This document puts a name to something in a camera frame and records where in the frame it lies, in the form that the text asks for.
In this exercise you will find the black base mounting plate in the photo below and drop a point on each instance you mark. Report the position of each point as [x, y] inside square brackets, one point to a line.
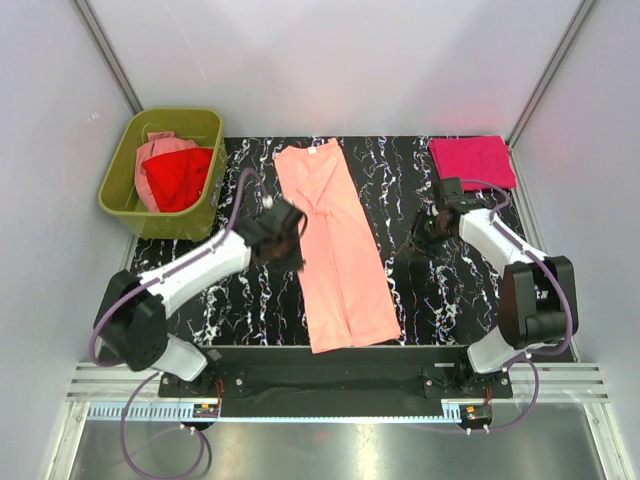
[400, 368]

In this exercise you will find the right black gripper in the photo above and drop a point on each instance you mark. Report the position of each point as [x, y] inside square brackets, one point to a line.
[425, 217]

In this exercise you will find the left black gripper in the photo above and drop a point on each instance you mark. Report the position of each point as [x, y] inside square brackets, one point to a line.
[296, 263]

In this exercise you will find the aluminium frame rail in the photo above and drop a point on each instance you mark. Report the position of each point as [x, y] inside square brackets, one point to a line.
[106, 391]

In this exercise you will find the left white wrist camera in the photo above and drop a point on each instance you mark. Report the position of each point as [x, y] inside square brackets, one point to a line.
[269, 201]

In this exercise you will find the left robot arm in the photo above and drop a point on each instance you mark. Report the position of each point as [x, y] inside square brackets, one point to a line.
[133, 317]

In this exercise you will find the olive green plastic bin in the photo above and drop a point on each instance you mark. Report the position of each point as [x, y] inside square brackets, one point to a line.
[118, 196]

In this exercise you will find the red t shirt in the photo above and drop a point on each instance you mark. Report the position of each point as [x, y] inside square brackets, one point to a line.
[198, 166]

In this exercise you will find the salmon pink t shirt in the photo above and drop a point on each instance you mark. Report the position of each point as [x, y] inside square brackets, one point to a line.
[346, 295]

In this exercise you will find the dusty pink t shirt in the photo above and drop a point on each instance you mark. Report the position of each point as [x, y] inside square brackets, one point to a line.
[152, 155]

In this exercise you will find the folded magenta t shirt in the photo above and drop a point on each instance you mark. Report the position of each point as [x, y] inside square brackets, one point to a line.
[474, 160]

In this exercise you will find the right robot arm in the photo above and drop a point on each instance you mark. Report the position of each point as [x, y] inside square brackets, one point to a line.
[537, 313]

